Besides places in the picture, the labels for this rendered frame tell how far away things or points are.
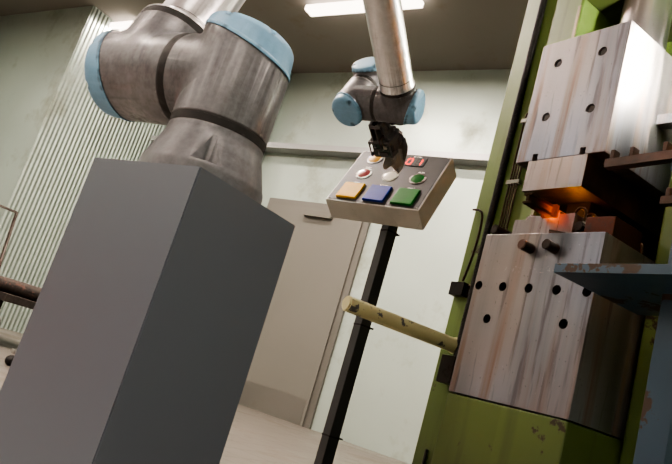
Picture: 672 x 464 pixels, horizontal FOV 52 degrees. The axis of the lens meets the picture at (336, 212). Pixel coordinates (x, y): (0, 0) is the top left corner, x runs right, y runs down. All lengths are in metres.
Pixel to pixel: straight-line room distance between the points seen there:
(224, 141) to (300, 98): 7.09
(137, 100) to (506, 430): 1.14
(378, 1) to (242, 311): 0.85
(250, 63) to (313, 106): 6.87
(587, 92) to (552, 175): 0.25
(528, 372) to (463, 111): 5.32
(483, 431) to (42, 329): 1.14
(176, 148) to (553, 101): 1.39
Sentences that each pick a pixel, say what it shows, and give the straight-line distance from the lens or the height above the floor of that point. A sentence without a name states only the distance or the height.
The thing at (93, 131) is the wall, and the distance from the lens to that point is 8.69.
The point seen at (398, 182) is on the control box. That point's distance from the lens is 2.22.
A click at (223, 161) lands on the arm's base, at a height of 0.63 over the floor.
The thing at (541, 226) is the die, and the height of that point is 0.96.
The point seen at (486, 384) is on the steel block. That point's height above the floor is 0.51.
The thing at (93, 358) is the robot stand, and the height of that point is 0.34.
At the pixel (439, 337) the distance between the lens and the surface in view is 2.13.
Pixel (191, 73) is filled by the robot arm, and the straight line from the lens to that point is 1.05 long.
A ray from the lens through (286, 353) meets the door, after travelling 6.85.
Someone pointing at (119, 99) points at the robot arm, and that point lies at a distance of 1.16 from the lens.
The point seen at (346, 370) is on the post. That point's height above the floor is 0.45.
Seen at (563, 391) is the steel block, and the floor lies 0.53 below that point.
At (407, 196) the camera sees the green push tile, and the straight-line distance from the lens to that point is 2.14.
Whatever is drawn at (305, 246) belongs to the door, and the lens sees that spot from 7.07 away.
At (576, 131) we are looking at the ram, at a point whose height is 1.24.
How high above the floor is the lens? 0.38
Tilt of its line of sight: 14 degrees up
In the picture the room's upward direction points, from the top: 17 degrees clockwise
